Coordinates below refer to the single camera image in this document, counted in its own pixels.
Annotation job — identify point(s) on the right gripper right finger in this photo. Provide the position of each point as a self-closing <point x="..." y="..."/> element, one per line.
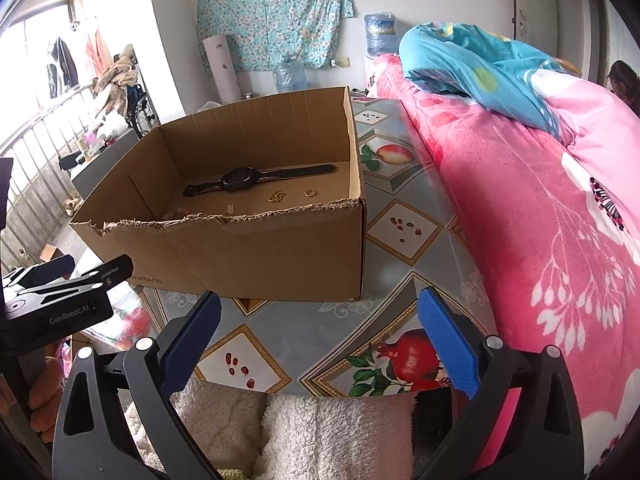
<point x="521" y="420"/>

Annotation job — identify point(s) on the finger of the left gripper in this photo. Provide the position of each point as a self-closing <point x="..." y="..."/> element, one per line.
<point x="40" y="274"/>
<point x="99" y="279"/>

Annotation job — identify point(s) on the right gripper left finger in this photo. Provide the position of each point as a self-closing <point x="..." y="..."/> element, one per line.
<point x="92" y="439"/>

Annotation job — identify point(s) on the black wrist watch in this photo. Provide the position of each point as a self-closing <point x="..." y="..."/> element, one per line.
<point x="243" y="178"/>

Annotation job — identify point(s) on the gold earrings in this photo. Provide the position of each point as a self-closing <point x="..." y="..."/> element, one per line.
<point x="276" y="197"/>

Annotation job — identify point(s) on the person's left hand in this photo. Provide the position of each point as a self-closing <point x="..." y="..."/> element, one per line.
<point x="45" y="398"/>

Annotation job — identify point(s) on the metal window railing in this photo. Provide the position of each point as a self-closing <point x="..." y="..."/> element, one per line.
<point x="39" y="189"/>

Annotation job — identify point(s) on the grey cabinet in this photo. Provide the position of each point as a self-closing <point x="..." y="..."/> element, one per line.
<point x="86" y="177"/>

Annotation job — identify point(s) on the brown cardboard box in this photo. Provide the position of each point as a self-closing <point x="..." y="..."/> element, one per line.
<point x="309" y="247"/>

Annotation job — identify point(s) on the white fluffy towel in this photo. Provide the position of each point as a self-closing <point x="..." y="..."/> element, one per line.
<point x="253" y="435"/>

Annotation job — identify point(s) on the clothes pile on rack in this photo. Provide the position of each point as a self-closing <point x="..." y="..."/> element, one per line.
<point x="110" y="89"/>

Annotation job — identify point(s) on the pink floral quilt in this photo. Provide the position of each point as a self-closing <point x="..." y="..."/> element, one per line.
<point x="552" y="223"/>

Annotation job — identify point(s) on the clear plastic water bottle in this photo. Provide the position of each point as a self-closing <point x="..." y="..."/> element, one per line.
<point x="289" y="75"/>

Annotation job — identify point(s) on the blue water jug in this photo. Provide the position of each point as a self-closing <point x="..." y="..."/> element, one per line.
<point x="381" y="34"/>

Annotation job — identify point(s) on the person's dark hair head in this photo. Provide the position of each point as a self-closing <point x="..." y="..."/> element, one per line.
<point x="625" y="84"/>

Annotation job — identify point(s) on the blue quilt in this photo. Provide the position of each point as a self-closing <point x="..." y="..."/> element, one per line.
<point x="494" y="71"/>

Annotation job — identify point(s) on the white door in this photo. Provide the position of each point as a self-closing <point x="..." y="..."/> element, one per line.
<point x="576" y="31"/>

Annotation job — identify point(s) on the floral blue wall cloth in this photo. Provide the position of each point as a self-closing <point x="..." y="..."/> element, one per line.
<point x="263" y="33"/>

